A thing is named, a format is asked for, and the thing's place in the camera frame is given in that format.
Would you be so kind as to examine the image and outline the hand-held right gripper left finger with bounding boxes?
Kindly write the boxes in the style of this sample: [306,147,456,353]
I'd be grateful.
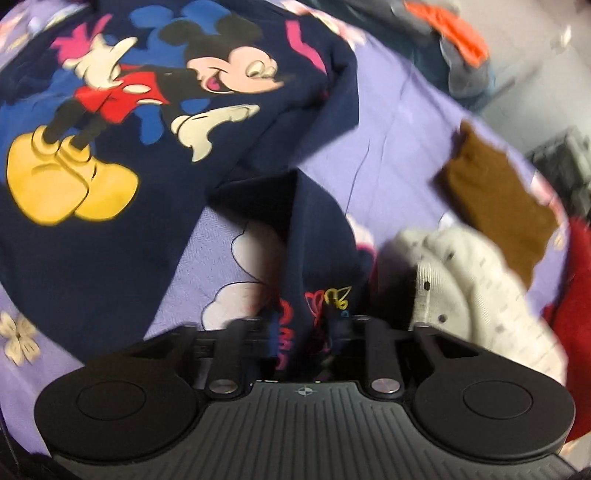
[126,318,279,400]

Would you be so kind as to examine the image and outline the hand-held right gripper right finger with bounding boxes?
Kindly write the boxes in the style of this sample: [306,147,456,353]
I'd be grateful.
[323,316,481,400]

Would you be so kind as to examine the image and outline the navy cartoon print shirt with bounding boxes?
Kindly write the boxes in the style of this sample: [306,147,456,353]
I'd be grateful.
[0,0,376,385]

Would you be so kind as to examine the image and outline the white dotted garment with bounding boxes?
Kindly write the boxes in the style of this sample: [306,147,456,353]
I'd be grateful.
[376,226,570,385]

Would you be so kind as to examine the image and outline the brown cloth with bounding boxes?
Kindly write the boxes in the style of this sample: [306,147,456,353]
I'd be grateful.
[434,121,560,289]

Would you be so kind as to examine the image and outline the red cloth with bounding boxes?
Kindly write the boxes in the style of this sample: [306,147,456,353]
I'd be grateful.
[540,216,591,445]

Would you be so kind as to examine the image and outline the purple floral bedsheet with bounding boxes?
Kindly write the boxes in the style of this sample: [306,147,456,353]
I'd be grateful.
[0,0,574,462]

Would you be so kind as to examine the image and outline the dark grey box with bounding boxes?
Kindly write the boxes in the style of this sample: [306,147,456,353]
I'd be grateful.
[530,128,591,219]

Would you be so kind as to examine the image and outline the orange and grey garment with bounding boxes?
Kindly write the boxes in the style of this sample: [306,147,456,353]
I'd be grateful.
[388,0,498,99]

